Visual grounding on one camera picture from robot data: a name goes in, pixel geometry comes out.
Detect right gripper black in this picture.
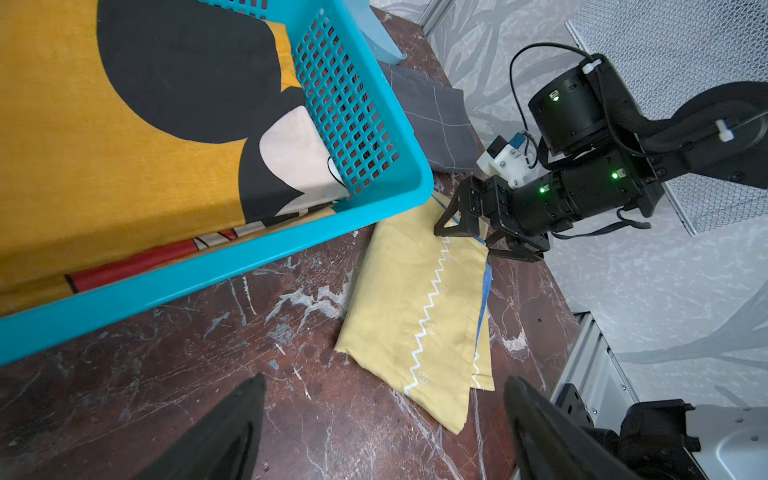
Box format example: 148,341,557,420
434,175,600,263

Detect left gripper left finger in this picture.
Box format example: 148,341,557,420
135,374,266,479

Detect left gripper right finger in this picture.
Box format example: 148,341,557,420
504,376,637,480

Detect pale yellow zigzag pillowcase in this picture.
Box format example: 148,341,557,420
335,192,495,434

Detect dark grey checked pillowcase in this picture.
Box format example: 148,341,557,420
379,63,480,173

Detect teal plastic basket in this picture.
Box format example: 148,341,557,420
1,1,433,365

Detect yellow cartoon mouse pillowcase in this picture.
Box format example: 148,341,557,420
1,1,348,315

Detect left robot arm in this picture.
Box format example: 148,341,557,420
137,374,767,479

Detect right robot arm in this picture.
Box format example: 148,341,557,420
434,53,767,263

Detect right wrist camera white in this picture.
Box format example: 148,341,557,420
476,132,533,188

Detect aluminium front rail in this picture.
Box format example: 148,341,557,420
551,312,638,432

